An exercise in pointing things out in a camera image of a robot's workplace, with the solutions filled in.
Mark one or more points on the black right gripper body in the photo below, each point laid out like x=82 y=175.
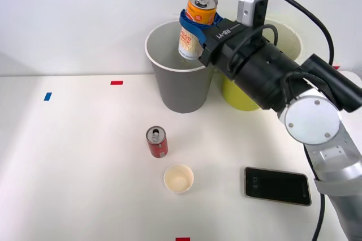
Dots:
x=226 y=45

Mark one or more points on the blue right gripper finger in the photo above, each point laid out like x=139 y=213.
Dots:
x=217 y=18
x=195 y=30

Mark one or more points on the orange and white drink can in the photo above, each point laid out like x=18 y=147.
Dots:
x=198 y=12

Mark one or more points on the silver and black right arm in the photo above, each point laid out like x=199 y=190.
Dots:
x=311 y=119

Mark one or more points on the yellow-green plastic waste bin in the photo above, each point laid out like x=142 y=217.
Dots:
x=240 y=99

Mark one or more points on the grey plastic waste bin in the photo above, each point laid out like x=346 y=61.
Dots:
x=181 y=88

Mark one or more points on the red drink can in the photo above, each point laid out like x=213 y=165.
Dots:
x=157 y=146

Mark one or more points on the white paper cup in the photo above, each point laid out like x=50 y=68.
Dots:
x=178 y=178

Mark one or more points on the black smartphone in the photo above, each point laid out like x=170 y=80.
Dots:
x=277 y=185

